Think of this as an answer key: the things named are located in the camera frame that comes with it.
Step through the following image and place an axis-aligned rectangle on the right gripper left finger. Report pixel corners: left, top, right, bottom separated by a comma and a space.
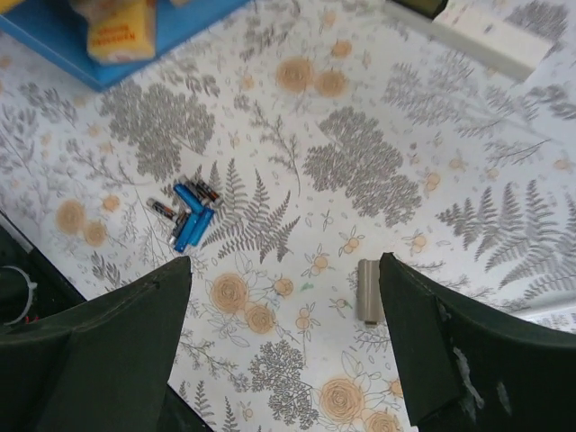
1, 256, 192, 431

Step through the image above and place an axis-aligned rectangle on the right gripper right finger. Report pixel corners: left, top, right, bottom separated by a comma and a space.
379, 253, 575, 431

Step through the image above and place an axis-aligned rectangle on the grey remote battery cover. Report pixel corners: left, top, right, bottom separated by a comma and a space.
356, 259, 384, 327

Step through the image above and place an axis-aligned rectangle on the pile of blue batteries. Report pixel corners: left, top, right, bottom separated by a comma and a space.
147, 175, 223, 254

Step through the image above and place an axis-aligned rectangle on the white slim remote black end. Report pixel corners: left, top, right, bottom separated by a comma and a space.
383, 1, 554, 82

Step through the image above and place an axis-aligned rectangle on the floral patterned table mat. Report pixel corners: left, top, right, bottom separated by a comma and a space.
1, 1, 575, 431

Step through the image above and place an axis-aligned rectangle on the yellow sponge pack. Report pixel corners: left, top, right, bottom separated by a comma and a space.
86, 1, 157, 65

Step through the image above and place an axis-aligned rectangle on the blue pink yellow shelf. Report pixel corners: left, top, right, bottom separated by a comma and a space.
1, 1, 245, 91

